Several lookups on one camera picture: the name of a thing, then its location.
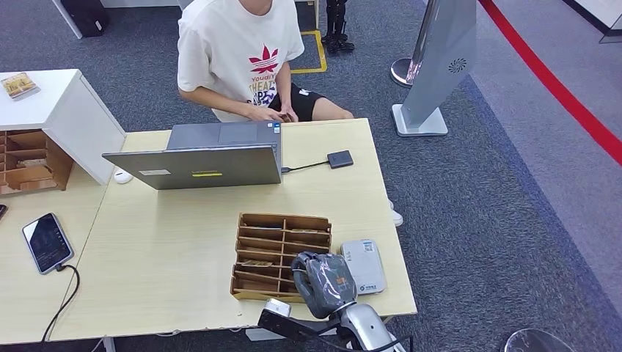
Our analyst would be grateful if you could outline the person's right hand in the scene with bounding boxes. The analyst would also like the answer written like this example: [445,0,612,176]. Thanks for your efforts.
[247,106,285,122]

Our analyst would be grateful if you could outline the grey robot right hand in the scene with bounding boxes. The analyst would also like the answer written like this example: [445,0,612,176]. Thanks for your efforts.
[290,251,358,320]

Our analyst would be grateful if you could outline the wooden card organiser tray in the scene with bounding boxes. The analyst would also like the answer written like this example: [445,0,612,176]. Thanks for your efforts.
[230,212,333,304]

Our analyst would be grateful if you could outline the pale grey card reader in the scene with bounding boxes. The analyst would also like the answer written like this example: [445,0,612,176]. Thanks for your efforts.
[340,238,387,296]

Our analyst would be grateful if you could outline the person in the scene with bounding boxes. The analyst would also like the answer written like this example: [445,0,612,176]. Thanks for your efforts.
[177,0,404,228]

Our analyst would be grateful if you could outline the person's white shoe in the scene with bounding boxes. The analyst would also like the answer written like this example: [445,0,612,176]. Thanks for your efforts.
[388,199,404,228]

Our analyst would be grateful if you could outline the small black USB box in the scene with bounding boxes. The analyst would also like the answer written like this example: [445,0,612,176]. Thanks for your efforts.
[326,150,355,170]

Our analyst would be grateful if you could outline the grey laptop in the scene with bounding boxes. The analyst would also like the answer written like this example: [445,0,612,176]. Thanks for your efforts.
[101,120,283,191]

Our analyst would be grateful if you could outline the black robot legs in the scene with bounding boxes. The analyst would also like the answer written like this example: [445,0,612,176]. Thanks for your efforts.
[321,0,356,54]

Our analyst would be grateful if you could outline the grey kiosk stand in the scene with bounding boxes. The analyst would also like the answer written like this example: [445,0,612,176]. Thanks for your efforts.
[391,0,479,139]

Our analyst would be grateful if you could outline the black box on floor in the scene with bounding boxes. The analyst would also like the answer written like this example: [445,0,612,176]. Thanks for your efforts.
[60,0,111,39]

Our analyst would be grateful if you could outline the white cabinet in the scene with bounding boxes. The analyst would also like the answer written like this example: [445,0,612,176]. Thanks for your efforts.
[0,68,128,186]

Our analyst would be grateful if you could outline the white furniture leg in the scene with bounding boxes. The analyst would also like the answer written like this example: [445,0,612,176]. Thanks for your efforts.
[51,0,84,40]

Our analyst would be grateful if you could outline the round chrome base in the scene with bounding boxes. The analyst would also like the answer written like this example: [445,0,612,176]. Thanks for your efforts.
[503,329,577,352]

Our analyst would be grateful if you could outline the wooden compartment box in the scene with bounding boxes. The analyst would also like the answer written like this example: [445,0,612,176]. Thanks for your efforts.
[0,129,75,197]

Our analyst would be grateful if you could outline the wrapped pack of cards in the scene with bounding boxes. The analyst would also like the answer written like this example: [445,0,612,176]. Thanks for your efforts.
[1,72,41,101]

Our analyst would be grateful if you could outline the black smartphone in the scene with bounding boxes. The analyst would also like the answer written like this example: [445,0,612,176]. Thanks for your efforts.
[22,212,76,276]

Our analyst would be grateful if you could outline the white raised platform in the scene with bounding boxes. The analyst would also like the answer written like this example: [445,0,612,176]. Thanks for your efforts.
[563,0,622,45]

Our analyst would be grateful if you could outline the black USB box cable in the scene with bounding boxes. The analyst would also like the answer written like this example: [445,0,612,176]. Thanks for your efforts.
[281,161,329,175]

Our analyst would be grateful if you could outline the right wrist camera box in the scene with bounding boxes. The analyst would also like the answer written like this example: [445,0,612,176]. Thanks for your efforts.
[257,298,341,341]

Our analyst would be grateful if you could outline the chrome stanchion post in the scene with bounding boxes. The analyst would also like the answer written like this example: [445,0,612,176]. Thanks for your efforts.
[389,0,441,89]

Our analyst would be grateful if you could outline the black phone charging cable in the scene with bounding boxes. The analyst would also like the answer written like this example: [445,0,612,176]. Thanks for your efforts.
[41,263,81,346]

